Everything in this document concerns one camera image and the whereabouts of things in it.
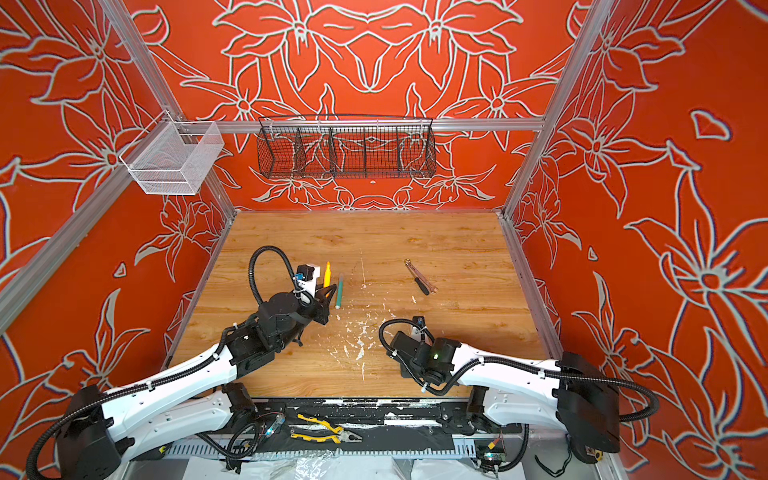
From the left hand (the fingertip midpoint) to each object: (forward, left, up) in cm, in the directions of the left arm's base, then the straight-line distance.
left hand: (332, 283), depth 74 cm
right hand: (-13, -20, -19) cm, 30 cm away
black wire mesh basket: (+49, +3, +9) cm, 50 cm away
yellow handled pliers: (-30, -5, -20) cm, 36 cm away
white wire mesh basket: (+36, +56, +11) cm, 67 cm away
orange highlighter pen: (0, +1, +4) cm, 4 cm away
